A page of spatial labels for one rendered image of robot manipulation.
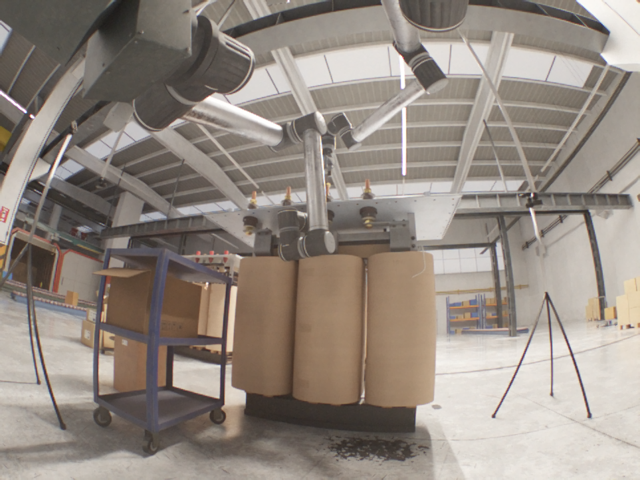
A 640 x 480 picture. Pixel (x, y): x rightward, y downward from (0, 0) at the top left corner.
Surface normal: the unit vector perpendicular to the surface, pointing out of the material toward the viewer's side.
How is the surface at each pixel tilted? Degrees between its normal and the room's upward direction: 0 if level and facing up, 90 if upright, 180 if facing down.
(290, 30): 180
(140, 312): 90
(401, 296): 90
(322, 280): 90
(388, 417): 90
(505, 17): 180
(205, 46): 129
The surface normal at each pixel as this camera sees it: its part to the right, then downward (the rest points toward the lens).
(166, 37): 0.92, -0.09
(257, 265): -0.26, -0.31
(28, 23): -0.04, 0.95
